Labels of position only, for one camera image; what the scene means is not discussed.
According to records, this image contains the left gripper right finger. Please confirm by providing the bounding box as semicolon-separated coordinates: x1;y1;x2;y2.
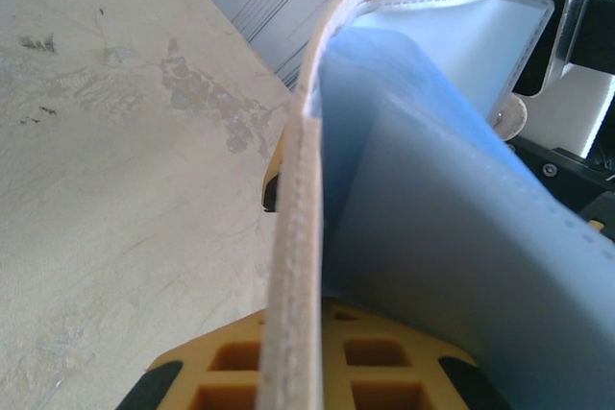
319;297;513;410

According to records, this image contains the beige leather card holder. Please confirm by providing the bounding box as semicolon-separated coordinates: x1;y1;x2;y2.
258;0;615;410

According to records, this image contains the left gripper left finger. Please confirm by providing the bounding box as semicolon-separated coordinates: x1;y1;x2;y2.
114;309;268;410

